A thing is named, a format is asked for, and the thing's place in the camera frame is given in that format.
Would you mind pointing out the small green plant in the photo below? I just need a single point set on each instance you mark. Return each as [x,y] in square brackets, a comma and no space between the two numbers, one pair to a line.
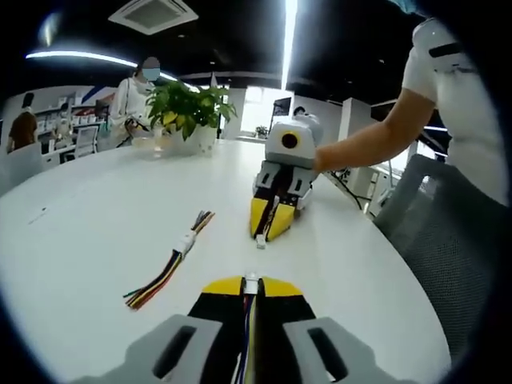
[262,131]

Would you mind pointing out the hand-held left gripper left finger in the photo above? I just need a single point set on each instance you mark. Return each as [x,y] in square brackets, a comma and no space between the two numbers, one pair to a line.
[176,348]

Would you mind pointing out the clear glass dish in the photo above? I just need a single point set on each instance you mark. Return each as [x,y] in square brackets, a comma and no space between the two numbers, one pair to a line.
[149,144]

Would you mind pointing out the grey mesh office chair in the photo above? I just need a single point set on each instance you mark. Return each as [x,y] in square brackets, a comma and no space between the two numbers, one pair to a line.
[444,248]

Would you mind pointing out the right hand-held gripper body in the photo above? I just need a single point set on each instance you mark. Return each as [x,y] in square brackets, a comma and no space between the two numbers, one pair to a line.
[291,140]

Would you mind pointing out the white JST connector plug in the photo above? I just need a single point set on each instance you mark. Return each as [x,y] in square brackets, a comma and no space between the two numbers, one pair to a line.
[261,242]

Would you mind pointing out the person's white shirt torso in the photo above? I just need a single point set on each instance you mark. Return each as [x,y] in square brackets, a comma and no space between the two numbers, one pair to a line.
[468,104]

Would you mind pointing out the grey chair back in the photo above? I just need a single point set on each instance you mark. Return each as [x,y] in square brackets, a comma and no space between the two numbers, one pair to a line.
[20,166]

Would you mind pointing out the dark computer monitor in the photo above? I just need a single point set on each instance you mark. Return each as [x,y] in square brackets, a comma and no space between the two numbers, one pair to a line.
[282,107]

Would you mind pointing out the green potted plant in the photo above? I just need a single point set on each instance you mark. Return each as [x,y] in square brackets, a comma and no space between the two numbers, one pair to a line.
[188,108]

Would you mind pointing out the ceiling air conditioner vent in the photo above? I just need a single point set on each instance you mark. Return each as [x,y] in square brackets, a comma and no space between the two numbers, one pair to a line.
[154,15]

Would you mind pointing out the white office chair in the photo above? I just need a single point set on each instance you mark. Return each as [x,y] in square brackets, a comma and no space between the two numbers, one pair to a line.
[86,140]

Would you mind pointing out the straight ceiling light strip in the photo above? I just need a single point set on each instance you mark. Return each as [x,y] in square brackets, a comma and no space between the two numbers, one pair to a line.
[290,44]

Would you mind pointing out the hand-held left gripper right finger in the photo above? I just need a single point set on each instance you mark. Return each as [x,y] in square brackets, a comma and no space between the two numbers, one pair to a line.
[308,348]

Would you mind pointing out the curved ceiling light strip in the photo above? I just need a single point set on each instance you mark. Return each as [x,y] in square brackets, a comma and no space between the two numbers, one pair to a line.
[88,57]

